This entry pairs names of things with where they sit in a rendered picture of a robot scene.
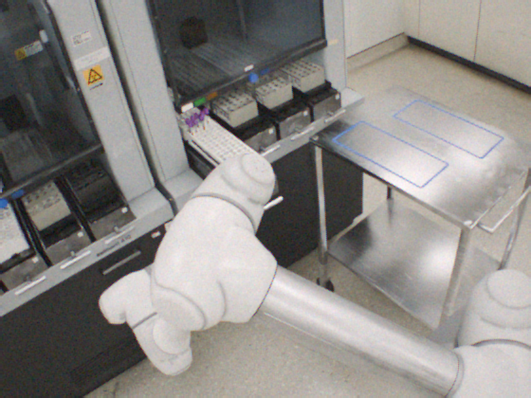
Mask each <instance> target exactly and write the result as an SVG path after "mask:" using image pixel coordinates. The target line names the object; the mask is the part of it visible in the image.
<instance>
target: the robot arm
mask: <svg viewBox="0 0 531 398"><path fill-rule="evenodd" d="M274 184H275V176H274V173H273V170H272V168H271V166H270V165H269V163H268V162H267V161H266V160H265V159H264V158H262V157H261V156H259V155H257V154H238V155H236V156H233V157H231V158H229V159H227V160H225V161H224V162H222V163H221V164H220V165H219V166H217V167H216V168H215V169H214V170H213V171H212V172H211V174H210V175H209V176H208V177H207V178H206V179H205V180H204V181H203V183H202V184H201V185H200V186H199V187H198V188H197V189H196V190H195V192H194V193H193V194H192V196H191V197H190V198H189V200H188V201H187V202H186V204H185V206H184V207H183V209H181V210H180V211H179V212H178V214H177V215H176V216H175V217H174V218H175V219H174V221H173V223H172V225H171V226H170V228H169V230H168V231H167V233H166V235H165V237H164V239H163V241H162V243H161V244H160V246H159V248H158V250H157V252H156V259H155V263H153V264H151V265H149V266H148V267H145V268H144V269H143V270H142V271H141V270H139V271H137V272H133V273H131V274H129V275H128V276H126V277H124V278H123V279H121V280H118V281H117V282H116V283H114V284H113V285H112V286H110V288H109V289H108V290H106V291H104V292H103V293H102V296H101V298H100V301H99V305H100V308H101V311H102V313H103V315H104V316H105V318H106V319H107V320H108V321H109V322H110V323H113V324H121V323H123V322H125V321H126V322H127V323H128V324H129V326H130V327H131V328H132V330H133V332H134V334H135V336H136V337H137V341H138V343H139V345H140V347H141V348H142V350H143V351H145V353H146V355H147V356H148V358H149V359H150V360H151V362H152V363H153V364H154V365H155V366H156V367H157V368H158V369H159V370H160V371H162V372H163V373H165V374H167V375H171V376H173V375H177V374H179V373H182V372H183V371H185V370H186V369H187V368H189V367H190V366H191V363H192V351H191V348H190V346H189V345H190V338H191V334H190V332H191V331H201V330H205V329H208V328H209V327H213V326H215V325H216V324H217V323H218V322H219V321H231V322H234V323H240V322H247V321H248V320H249V319H251V320H253V321H254V322H256V323H257V324H259V325H261V326H263V327H265V328H267V329H268V330H270V331H272V332H274V333H276V334H278V335H283V336H285V337H287V338H289V339H290V340H292V341H294V342H296V343H298V344H300V345H302V346H305V347H307V348H309V349H311V350H313V351H315V352H317V353H321V354H323V355H325V356H327V357H329V358H331V359H334V360H338V362H340V363H342V364H344V365H346V366H350V367H352V368H353V369H355V370H357V371H362V372H364V373H365V374H367V375H371V376H373V377H374V378H375V379H377V380H381V381H383V382H384V383H386V384H390V385H392V386H393V387H397V388H399V389H401V390H405V391H406V392H408V393H411V394H413V395H414V396H418V397H419V398H531V278H530V277H528V276H527V275H526V274H523V273H522V272H520V271H517V270H515V269H511V270H509V269H505V270H499V271H493V272H491V273H488V275H486V276H484V277H483V278H482V279H481V280H480V281H478V282H477V283H476V284H475V285H474V288H473V289H472V290H471V292H470V293H469V295H468V298H467V302H466V305H465V308H464V310H463V313H462V317H461V321H460V329H459V331H458V332H457V333H455V334H453V335H452V336H451V337H450V338H449V340H447V341H446V342H444V343H442V344H440V345H439V344H435V343H433V342H432V341H430V340H428V339H426V338H425V337H423V336H421V335H417V334H415V333H413V332H412V331H410V330H406V329H404V328H403V327H401V326H400V325H398V324H394V323H393V322H391V321H390V320H388V319H386V318H384V317H380V316H378V315H376V314H374V313H373V312H371V311H369V310H368V309H364V308H362V307H360V306H358V305H356V304H354V303H353V302H351V301H350V300H348V299H346V298H342V297H340V296H338V295H336V294H334V293H332V292H330V291H328V290H326V289H324V288H322V287H321V286H319V285H317V284H315V283H314V282H313V281H309V280H306V279H304V278H302V277H300V276H298V275H296V274H294V273H292V272H290V271H288V270H286V269H285V268H283V267H281V266H279V265H278V264H277V262H276V260H275V259H274V257H273V256H272V254H271V253H270V252H269V251H268V250H267V249H266V248H265V247H264V246H263V245H262V244H261V243H260V242H259V241H258V239H257V238H256V237H255V233H256V231H257V228H258V225H259V223H260V221H261V218H262V215H263V212H264V205H265V204H266V203H267V202H268V200H269V199H270V197H271V194H272V191H273V188H274Z"/></svg>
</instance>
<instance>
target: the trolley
mask: <svg viewBox="0 0 531 398"><path fill-rule="evenodd" d="M309 142H310V147H311V159H312V172H313V184H314V196H315V209H316V221H317V233H318V246H319V258H320V277H319V278H318V279H317V284H318V285H319V286H321V287H322V288H324V289H326V290H328V291H330V292H332V293H333V292H334V285H333V283H332V282H331V281H330V277H331V275H329V274H328V261H327V255H329V256H330V257H331V258H333V259H334V260H336V261H337V262H339V264H340V265H343V266H345V267H346V268H347V269H349V270H350V271H352V272H353V273H354V274H356V275H357V276H358V277H360V278H361V279H363V281H365V282H366V283H368V284H370V285H372V286H373V287H374V288H375V289H376V290H378V291H379V293H381V294H382V295H384V296H385V297H388V298H389V299H391V300H392V301H393V302H394V303H395V304H397V305H398V306H401V308H403V309H404V310H406V311H407V312H408V313H410V315H413V316H414V317H416V318H417V319H418V320H419V321H422V322H423V323H425V325H426V326H428V327H429V328H431V329H432V330H435V329H436V328H437V327H439V326H440V325H441V324H442V322H443V321H445V320H446V319H447V318H448V317H450V316H451V315H452V314H453V313H454V312H455V311H457V310H458V309H459V308H460V307H461V306H462V305H463V304H464V303H465V302H466V301H467V298H468V295H469V293H470V292H471V290H472V289H473V288H474V285H475V284H476V283H477V282H478V281H480V280H481V279H482V278H483V277H484V276H486V275H488V273H491V272H493V271H499V270H505V269H506V268H507V266H508V263H509V261H510V258H511V253H512V250H513V248H514V245H515V243H516V241H517V238H518V233H519V231H520V228H521V225H522V221H523V216H524V213H525V212H526V209H527V204H528V201H529V199H530V196H531V143H530V142H527V141H526V140H523V139H521V138H519V137H517V136H514V135H511V134H510V133H508V132H505V131H504V130H501V129H499V128H497V127H494V126H493V125H490V124H488V123H486V122H483V121H481V120H479V119H477V118H474V117H471V116H470V115H467V114H464V113H462V112H460V111H457V110H455V109H453V108H451V107H449V106H448V105H446V104H445V103H442V102H439V101H437V100H435V99H431V98H428V97H426V96H424V95H421V94H419V93H416V92H413V91H412V90H410V89H408V88H405V87H402V86H400V85H398V84H394V85H392V86H389V87H388V88H387V89H385V90H384V91H382V92H381V93H379V94H378V95H375V96H373V97H372V98H371V99H369V100H367V101H366V102H364V103H362V104H361V105H359V107H357V108H355V109H354V110H352V111H350V112H349V113H347V114H346V115H344V116H343V117H341V118H339V119H337V120H336V121H334V122H333V123H332V124H331V125H327V126H326V127H324V128H323V129H321V130H320V131H318V132H316V133H315V134H313V135H312V136H310V137H309ZM321 149H323V150H324V151H326V152H328V153H330V154H332V155H333V156H335V157H337V158H339V159H341V160H342V161H344V162H346V163H348V164H350V165H352V166H353V167H354V168H356V169H358V170H360V171H362V172H364V173H366V174H368V175H370V176H371V177H373V178H374V179H376V180H378V181H380V182H381V183H383V184H384V185H386V186H387V195H386V201H384V203H383V204H382V205H380V206H379V207H378V208H376V209H375V210H374V211H372V212H371V213H370V214H369V215H367V216H366V217H365V218H364V219H362V220H361V221H360V222H358V223H357V224H356V225H355V226H354V227H353V228H352V229H350V230H349V231H348V232H346V233H345V234H344V235H343V236H341V237H340V238H339V239H338V240H336V241H335V242H334V243H333V244H331V245H330V246H328V247H327V245H326V229H325V213H324V197H323V181H322V164H321ZM526 173H527V178H526V181H525V183H524V186H523V192H522V195H521V196H520V198H519V199H518V200H517V201H516V202H515V204H514V205H513V206H511V208H510V209H509V210H508V211H507V212H506V214H505V215H504V216H503V217H502V218H501V219H500V220H499V221H498V222H497V223H496V224H495V225H494V226H493V227H492V228H490V227H489V226H486V225H484V224H482V223H481V221H482V220H483V219H484V218H485V217H486V215H487V214H488V213H489V212H490V211H491V210H492V209H493V208H495V207H496V206H497V204H499V203H500V202H501V201H502V199H503V198H504V197H505V196H506V194H507V193H508V192H509V191H511V190H512V189H513V188H514V187H515V185H516V184H517V183H518V182H519V180H521V179H522V177H523V176H524V175H526ZM395 190H396V191H398V192H399V193H401V194H402V195H404V196H406V197H408V198H409V199H411V200H413V201H414V202H415V203H417V204H418V205H420V206H422V207H424V208H426V209H427V210H429V211H431V212H433V213H435V214H437V215H439V216H441V217H443V218H445V220H447V221H449V222H451V223H452V224H453V225H455V226H458V227H460V228H461V233H460V236H457V235H456V234H455V235H454V234H452V233H451V232H450V231H448V230H446V229H444V228H443V227H442V226H439V225H437V224H436V223H435V222H434V221H432V220H430V219H429V218H427V217H424V216H423V215H421V214H419V213H417V212H415V210H413V209H411V208H409V207H407V206H405V205H403V204H402V203H401V202H399V201H397V200H395V199H394V191H395ZM516 207H518V209H517V212H516V215H515V220H514V223H513V225H512V227H511V230H510V233H509V238H508V241H507V244H506V247H505V249H504V253H503V256H502V259H501V261H500V262H499V261H497V259H495V258H493V257H492V256H490V255H487V254H486V253H485V252H484V251H482V250H481V249H479V248H477V246H473V245H471V244H470V241H471V237H472V232H473V228H475V227H478V228H479V229H481V230H483V231H484V232H486V233H488V234H489V235H492V234H493V233H494V232H495V230H497V229H498V228H499V227H500V226H501V224H502V223H503V222H504V221H505V220H506V219H507V218H508V217H509V216H510V214H511V213H512V212H513V211H514V210H515V208H516Z"/></svg>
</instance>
